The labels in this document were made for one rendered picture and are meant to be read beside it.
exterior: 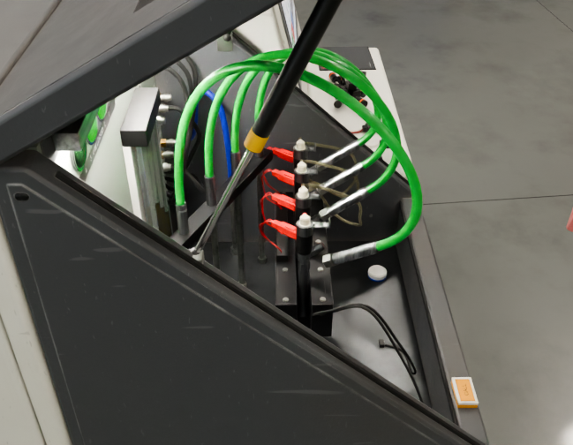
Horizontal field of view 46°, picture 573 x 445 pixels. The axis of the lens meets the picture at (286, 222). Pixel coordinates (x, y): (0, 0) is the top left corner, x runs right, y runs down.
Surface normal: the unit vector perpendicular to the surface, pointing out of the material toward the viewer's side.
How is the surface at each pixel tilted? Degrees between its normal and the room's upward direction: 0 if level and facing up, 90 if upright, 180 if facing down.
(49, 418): 90
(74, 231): 90
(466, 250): 0
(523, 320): 0
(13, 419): 90
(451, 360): 0
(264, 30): 90
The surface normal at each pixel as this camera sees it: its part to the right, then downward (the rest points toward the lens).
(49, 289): 0.01, 0.61
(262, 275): 0.00, -0.79
